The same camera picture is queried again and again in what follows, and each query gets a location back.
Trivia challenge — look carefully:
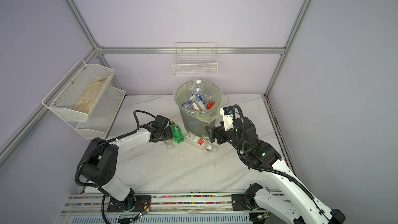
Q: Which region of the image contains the green plastic bin liner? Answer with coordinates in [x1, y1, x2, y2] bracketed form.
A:
[174, 79, 223, 123]

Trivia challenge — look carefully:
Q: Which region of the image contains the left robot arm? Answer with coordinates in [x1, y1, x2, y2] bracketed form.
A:
[74, 110, 173, 212]

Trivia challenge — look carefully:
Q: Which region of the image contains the blue label crushed bottle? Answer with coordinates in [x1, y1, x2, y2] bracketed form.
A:
[182, 102, 195, 111]

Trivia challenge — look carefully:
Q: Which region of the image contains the grey mesh waste bin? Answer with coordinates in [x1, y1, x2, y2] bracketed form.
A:
[174, 79, 223, 136]

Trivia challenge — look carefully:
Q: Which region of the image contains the beige cloth in shelf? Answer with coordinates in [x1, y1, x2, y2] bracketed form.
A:
[73, 76, 109, 114]

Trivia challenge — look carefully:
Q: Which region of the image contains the blue label round bottle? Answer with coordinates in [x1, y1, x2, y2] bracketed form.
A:
[191, 79, 204, 97]

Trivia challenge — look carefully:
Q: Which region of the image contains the red label small bottle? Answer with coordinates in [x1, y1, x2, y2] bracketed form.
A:
[206, 102, 215, 110]

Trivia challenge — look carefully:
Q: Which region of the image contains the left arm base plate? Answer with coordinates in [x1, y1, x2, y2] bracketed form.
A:
[107, 195, 152, 213]

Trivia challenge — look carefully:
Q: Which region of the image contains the small green label bottle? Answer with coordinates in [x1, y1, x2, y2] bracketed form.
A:
[164, 140, 174, 150]

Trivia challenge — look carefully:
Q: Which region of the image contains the lower white mesh shelf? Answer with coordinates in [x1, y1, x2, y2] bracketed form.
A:
[74, 86, 125, 140]

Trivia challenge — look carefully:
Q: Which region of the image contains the aluminium frame back rail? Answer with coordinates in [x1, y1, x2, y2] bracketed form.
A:
[97, 47, 286, 55]

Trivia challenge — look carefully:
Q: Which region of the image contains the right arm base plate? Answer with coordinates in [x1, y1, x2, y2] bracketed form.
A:
[231, 194, 259, 211]

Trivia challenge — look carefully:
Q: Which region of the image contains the aluminium front rail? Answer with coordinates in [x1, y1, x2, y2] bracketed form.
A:
[60, 190, 318, 216]

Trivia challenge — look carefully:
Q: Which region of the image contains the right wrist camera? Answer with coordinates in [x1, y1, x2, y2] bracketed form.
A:
[219, 106, 234, 132]

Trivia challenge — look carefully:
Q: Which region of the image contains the clear bottle orange cap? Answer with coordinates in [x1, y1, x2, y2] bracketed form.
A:
[190, 95, 207, 112]

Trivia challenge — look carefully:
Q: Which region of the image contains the upper white mesh shelf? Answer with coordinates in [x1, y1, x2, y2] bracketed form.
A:
[42, 60, 114, 122]

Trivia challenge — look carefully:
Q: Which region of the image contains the green soda bottle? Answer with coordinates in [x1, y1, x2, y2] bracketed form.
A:
[170, 121, 184, 144]

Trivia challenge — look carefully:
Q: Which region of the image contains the white mesh shelf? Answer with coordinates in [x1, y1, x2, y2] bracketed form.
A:
[74, 86, 125, 140]
[42, 60, 114, 122]

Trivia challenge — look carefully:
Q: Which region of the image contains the white red label bottle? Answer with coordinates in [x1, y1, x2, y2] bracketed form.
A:
[186, 132, 217, 153]

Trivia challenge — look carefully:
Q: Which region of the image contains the white wire wall basket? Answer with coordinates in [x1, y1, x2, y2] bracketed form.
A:
[172, 42, 219, 76]

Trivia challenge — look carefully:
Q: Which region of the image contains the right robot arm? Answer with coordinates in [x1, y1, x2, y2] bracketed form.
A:
[206, 105, 346, 224]

